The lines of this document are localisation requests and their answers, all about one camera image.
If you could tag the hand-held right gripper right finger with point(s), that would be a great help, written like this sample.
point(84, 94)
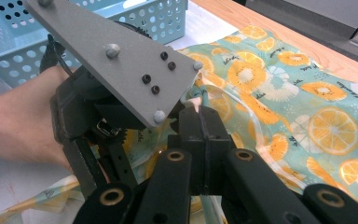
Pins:
point(217, 137)

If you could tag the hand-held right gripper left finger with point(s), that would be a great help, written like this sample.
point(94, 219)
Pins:
point(192, 137)

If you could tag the light blue plastic basket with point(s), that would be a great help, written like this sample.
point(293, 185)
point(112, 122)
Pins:
point(155, 18)

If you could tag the orange slice print cloth bag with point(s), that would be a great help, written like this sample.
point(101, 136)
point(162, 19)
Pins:
point(292, 93)

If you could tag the white table mat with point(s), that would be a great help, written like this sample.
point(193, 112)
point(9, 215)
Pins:
point(12, 189)

